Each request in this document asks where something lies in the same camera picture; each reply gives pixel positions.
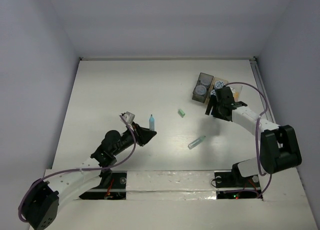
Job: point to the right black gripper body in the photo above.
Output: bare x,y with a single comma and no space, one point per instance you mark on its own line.
216,110

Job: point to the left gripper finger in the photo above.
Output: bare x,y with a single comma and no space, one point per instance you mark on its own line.
140,131
145,136

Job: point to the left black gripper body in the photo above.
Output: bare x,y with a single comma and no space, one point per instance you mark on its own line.
139,135

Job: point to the orange pencil-shaped case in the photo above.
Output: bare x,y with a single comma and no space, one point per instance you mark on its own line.
236,96

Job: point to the blue pencil-shaped case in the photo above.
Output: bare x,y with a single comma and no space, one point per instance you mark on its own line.
152,123

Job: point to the dark grey plastic bin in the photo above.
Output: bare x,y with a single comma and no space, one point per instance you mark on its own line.
198,98

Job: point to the clear plastic bin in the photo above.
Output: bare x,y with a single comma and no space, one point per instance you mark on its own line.
236,88

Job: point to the wooden bin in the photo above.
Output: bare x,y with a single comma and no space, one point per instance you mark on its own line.
212,87

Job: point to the green eraser cap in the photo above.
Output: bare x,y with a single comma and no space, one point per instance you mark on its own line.
181,112

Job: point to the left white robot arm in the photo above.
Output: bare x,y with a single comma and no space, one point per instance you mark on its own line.
48,195

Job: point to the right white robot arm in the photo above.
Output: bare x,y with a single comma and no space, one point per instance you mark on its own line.
277,147

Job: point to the teal pencil-shaped case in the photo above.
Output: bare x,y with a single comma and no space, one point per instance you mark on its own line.
196,142

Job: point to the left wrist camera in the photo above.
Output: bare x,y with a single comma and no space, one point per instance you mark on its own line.
127,118

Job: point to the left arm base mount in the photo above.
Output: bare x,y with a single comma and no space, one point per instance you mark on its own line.
111,187

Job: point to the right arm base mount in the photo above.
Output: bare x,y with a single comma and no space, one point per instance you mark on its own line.
231,185

